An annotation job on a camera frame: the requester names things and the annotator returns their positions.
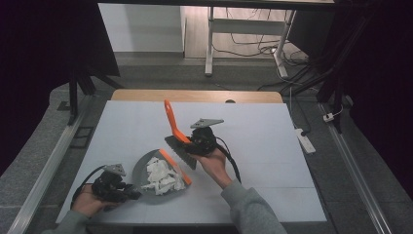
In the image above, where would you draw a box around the grey dustpan with orange edge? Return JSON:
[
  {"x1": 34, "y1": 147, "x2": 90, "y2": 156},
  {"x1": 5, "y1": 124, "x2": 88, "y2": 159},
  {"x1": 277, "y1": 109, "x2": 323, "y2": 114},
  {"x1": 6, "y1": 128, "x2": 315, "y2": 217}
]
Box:
[{"x1": 131, "y1": 148, "x2": 193, "y2": 198}]

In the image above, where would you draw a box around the white desk frame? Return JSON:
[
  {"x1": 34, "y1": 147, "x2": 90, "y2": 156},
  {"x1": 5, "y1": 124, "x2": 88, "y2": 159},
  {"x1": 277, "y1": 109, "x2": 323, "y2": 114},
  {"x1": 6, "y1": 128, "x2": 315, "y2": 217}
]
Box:
[{"x1": 204, "y1": 6, "x2": 297, "y2": 79}]

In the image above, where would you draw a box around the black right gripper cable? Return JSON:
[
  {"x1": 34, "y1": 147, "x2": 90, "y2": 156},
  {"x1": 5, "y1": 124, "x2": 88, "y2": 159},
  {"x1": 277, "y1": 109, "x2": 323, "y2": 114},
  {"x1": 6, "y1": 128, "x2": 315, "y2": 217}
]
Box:
[{"x1": 215, "y1": 136, "x2": 243, "y2": 183}]

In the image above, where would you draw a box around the black floor plate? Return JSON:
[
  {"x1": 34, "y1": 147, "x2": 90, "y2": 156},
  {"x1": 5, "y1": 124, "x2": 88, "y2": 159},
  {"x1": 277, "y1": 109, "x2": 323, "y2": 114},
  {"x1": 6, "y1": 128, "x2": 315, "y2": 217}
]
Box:
[{"x1": 69, "y1": 126, "x2": 95, "y2": 150}]

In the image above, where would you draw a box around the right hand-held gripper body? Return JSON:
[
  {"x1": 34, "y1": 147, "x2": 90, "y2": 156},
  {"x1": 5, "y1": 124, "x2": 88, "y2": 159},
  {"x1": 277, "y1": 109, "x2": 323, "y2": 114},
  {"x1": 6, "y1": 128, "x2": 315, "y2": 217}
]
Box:
[{"x1": 185, "y1": 117, "x2": 225, "y2": 156}]

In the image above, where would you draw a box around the black metal stand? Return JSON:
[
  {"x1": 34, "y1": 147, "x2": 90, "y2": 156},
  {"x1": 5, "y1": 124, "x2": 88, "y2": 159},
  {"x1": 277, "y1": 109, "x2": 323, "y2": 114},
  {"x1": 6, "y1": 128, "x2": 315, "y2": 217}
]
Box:
[
  {"x1": 282, "y1": 13, "x2": 378, "y2": 135},
  {"x1": 56, "y1": 62, "x2": 125, "y2": 127}
]

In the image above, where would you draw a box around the person's right hand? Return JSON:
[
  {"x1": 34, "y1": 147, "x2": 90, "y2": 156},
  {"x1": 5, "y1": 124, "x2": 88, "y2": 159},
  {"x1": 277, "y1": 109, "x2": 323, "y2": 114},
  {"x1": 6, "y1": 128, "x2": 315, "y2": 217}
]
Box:
[{"x1": 189, "y1": 147, "x2": 234, "y2": 190}]

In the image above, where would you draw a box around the grey brush with orange handle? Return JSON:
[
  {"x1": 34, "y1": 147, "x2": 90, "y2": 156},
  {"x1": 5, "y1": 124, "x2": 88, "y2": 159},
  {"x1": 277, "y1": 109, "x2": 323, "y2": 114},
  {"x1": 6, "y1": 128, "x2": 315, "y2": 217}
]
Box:
[{"x1": 163, "y1": 98, "x2": 199, "y2": 171}]

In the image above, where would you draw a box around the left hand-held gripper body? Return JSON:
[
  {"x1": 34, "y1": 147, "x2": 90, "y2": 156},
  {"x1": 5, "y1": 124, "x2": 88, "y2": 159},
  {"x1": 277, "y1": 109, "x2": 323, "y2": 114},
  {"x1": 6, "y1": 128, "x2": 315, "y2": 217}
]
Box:
[{"x1": 91, "y1": 163, "x2": 134, "y2": 203}]

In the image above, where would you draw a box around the wooden table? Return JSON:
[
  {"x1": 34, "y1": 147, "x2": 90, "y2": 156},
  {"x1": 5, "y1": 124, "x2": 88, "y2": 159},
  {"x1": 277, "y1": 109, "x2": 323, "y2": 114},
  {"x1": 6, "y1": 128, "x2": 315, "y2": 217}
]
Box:
[{"x1": 110, "y1": 89, "x2": 284, "y2": 104}]

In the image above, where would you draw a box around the aluminium rail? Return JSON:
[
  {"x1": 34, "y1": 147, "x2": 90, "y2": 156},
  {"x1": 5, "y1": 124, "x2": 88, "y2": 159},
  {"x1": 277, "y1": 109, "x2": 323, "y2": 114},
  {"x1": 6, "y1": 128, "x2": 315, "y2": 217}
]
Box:
[
  {"x1": 6, "y1": 105, "x2": 88, "y2": 234},
  {"x1": 319, "y1": 102, "x2": 394, "y2": 234}
]

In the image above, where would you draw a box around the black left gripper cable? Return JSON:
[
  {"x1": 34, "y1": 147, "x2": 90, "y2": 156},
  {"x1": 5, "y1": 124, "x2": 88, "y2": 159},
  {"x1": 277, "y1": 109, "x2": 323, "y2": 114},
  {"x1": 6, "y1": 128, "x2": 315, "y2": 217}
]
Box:
[{"x1": 69, "y1": 164, "x2": 107, "y2": 210}]

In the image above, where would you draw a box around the person's left hand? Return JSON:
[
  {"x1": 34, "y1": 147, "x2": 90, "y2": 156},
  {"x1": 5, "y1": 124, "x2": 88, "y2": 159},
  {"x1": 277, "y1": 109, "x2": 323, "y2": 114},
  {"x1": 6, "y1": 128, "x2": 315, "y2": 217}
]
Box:
[{"x1": 71, "y1": 184, "x2": 113, "y2": 219}]

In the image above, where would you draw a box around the white wall panel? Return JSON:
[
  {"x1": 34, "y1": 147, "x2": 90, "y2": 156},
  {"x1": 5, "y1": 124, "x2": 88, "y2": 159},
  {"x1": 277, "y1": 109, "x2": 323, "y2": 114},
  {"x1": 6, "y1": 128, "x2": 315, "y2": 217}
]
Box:
[{"x1": 97, "y1": 3, "x2": 187, "y2": 54}]

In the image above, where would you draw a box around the tangle of floor cables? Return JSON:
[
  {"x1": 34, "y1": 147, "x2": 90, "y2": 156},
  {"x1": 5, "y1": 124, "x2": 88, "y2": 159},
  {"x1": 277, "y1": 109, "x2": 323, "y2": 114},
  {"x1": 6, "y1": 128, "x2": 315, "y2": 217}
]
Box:
[{"x1": 212, "y1": 8, "x2": 322, "y2": 93}]

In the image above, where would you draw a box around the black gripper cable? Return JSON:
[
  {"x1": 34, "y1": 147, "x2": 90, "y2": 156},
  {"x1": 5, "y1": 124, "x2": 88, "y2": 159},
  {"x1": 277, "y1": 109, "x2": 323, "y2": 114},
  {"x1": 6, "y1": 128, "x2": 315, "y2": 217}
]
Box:
[
  {"x1": 69, "y1": 164, "x2": 107, "y2": 210},
  {"x1": 215, "y1": 136, "x2": 243, "y2": 183}
]

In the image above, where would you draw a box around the white tissue pile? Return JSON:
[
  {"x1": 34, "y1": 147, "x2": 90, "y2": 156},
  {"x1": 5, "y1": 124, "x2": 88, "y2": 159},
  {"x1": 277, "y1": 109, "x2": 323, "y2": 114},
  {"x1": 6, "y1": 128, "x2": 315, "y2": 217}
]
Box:
[{"x1": 140, "y1": 156, "x2": 187, "y2": 196}]

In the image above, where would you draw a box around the white power strip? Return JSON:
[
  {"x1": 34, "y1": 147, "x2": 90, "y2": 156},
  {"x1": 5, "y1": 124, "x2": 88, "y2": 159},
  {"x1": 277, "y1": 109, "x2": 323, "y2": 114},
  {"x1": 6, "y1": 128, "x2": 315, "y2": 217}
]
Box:
[{"x1": 294, "y1": 128, "x2": 318, "y2": 155}]

